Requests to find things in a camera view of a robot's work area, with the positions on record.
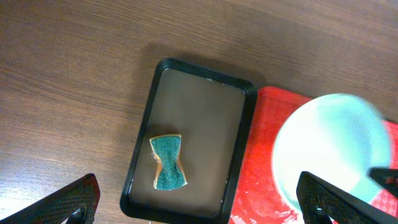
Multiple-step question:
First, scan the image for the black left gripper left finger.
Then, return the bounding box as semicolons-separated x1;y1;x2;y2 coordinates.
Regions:
1;174;100;224

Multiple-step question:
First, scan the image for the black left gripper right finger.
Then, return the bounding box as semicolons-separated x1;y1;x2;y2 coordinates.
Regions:
296;171;397;224

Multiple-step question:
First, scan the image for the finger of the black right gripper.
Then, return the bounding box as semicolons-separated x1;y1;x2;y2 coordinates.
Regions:
369;167;398;198

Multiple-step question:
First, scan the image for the light green plate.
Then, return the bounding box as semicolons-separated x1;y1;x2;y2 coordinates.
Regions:
272;93;393;211

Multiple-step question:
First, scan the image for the green yellow sponge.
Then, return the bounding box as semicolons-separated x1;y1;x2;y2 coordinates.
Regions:
149;134;187;190

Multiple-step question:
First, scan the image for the red plastic tray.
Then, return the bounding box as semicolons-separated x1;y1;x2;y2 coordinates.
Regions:
230;87;397;224

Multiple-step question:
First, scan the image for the dark brown tray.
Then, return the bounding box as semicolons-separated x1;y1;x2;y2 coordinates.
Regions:
120;58;257;223

